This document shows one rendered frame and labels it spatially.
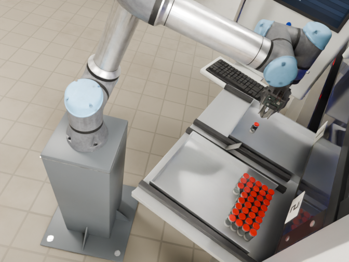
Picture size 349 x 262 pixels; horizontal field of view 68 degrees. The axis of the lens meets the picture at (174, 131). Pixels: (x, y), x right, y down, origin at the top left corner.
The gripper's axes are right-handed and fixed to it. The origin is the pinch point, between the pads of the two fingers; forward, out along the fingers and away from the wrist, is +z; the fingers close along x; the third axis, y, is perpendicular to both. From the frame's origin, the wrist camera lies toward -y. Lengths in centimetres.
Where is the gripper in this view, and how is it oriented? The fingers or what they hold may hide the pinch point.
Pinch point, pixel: (264, 114)
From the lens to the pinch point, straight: 102.6
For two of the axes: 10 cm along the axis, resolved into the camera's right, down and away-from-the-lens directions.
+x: 8.2, 5.2, -2.3
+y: -5.4, 5.8, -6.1
